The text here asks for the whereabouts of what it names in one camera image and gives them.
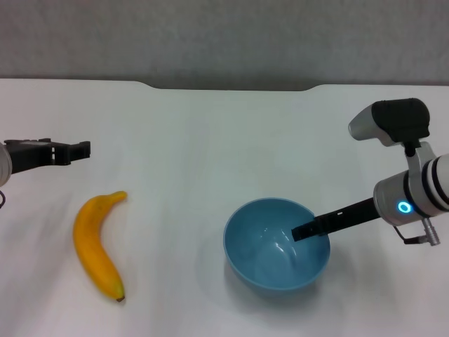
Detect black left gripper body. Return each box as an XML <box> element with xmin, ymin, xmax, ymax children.
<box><xmin>4</xmin><ymin>138</ymin><xmax>55</xmax><ymax>175</ymax></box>

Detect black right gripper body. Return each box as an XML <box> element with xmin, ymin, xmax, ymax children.
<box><xmin>314</xmin><ymin>197</ymin><xmax>380</xmax><ymax>236</ymax></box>

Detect blue bowl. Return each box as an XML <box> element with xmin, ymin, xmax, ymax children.
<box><xmin>223</xmin><ymin>197</ymin><xmax>331</xmax><ymax>291</ymax></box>

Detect yellow banana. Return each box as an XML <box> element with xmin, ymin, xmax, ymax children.
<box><xmin>72</xmin><ymin>190</ymin><xmax>128</xmax><ymax>303</ymax></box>

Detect black cable with metal plug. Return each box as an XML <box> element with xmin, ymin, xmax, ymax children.
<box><xmin>392</xmin><ymin>216</ymin><xmax>441</xmax><ymax>247</ymax></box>

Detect black silver wrist camera housing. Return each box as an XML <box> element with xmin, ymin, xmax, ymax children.
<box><xmin>348</xmin><ymin>98</ymin><xmax>431</xmax><ymax>147</ymax></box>

